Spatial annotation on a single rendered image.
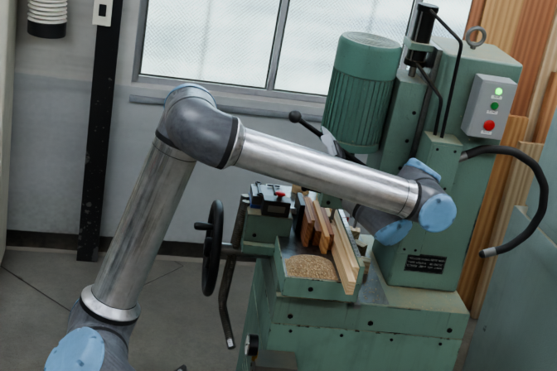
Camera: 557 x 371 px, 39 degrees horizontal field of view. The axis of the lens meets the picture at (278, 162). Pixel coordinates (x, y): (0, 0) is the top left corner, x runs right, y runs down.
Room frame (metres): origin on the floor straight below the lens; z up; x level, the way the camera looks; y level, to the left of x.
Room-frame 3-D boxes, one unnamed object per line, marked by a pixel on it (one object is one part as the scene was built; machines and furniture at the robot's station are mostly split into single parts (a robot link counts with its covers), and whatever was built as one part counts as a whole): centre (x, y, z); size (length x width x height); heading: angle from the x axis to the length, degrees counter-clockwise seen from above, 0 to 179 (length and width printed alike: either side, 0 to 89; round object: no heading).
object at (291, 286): (2.12, -0.08, 0.87); 0.61 x 0.30 x 0.06; 10
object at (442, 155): (2.01, -0.43, 1.23); 0.09 x 0.08 x 0.15; 100
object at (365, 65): (2.12, -0.19, 1.35); 0.18 x 0.18 x 0.31
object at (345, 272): (2.06, -0.20, 0.92); 0.55 x 0.02 x 0.04; 10
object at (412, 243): (2.00, -0.40, 1.02); 0.09 x 0.07 x 0.12; 10
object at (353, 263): (2.14, -0.20, 0.93); 0.60 x 0.02 x 0.05; 10
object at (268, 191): (2.10, 0.01, 0.99); 0.13 x 0.11 x 0.06; 10
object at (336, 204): (2.12, -0.21, 1.03); 0.14 x 0.07 x 0.09; 100
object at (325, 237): (2.10, -0.16, 0.93); 0.24 x 0.01 x 0.06; 10
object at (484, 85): (2.04, -0.53, 1.40); 0.10 x 0.06 x 0.16; 100
